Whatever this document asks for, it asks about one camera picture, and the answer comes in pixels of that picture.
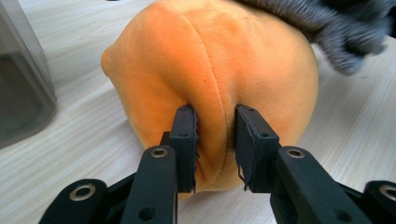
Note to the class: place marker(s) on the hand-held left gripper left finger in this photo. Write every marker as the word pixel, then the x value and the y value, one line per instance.
pixel 186 149

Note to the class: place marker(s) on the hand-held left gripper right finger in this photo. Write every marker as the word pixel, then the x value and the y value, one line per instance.
pixel 255 155

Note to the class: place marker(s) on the orange plush toy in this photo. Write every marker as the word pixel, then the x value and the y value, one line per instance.
pixel 202 62

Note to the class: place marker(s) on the grey towel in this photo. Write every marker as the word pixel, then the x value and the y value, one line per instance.
pixel 342 31

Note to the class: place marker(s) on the clear plastic storage box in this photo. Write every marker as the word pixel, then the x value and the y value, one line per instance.
pixel 21 93

